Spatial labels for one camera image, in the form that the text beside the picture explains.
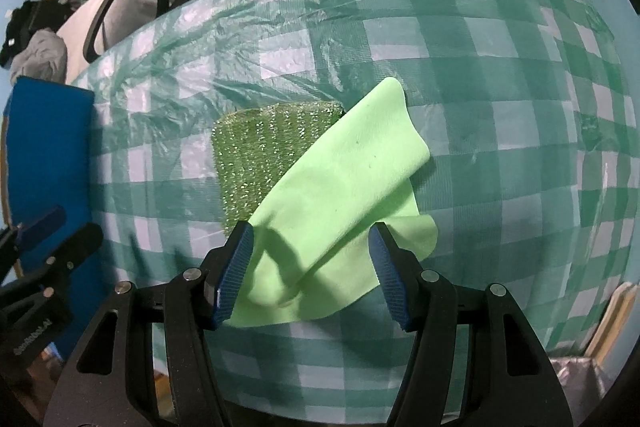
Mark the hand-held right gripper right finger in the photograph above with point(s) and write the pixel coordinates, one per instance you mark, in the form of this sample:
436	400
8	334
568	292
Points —
391	279

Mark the wooden frame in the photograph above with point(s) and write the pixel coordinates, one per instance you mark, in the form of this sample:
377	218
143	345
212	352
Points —
612	312

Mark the light green cloth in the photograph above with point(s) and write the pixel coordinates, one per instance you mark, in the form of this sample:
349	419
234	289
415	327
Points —
340	187

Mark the black clothes pile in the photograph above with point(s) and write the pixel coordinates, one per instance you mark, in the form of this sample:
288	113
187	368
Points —
25	19

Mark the bed with grey sheet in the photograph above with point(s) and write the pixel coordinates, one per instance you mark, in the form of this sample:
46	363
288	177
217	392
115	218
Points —
135	2

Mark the grey plastic bag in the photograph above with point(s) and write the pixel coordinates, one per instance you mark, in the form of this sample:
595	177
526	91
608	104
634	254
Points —
575	387

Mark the cardboard box with blue rim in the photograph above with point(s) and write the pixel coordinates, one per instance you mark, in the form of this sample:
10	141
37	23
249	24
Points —
45	147

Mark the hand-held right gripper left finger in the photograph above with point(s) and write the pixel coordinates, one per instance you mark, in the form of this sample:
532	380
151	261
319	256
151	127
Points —
234	272

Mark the green checked plastic tablecloth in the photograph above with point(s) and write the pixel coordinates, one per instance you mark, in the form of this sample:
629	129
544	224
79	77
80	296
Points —
475	107

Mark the green glitter sponge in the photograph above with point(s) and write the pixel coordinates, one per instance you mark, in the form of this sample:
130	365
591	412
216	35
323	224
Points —
250	157

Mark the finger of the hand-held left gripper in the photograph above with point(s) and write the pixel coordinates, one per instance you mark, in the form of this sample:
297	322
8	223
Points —
42	223
75	244

